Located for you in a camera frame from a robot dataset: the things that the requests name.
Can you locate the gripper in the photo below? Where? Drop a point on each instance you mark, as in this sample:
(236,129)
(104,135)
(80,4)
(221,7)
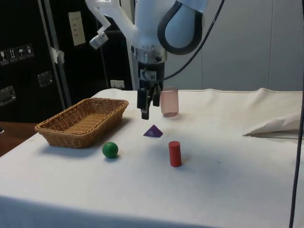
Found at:
(156,69)

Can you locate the purple triangular block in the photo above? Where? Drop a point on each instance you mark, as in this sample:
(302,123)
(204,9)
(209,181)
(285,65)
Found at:
(154,132)

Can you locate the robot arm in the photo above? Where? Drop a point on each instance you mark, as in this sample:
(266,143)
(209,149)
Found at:
(147,21)

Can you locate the red cylinder block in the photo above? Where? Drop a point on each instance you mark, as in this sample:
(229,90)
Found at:
(175,154)

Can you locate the wicker basket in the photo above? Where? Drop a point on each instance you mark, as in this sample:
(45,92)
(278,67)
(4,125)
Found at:
(80,123)

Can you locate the see-through pink cup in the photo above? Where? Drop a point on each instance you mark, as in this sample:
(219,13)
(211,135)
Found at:
(169,102)

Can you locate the green ball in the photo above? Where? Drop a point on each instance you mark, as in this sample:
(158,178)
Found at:
(110,150)

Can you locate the black cabinet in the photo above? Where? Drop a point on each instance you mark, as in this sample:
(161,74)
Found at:
(21,78)

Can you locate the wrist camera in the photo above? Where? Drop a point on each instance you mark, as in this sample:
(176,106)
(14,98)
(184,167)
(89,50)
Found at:
(98,40)

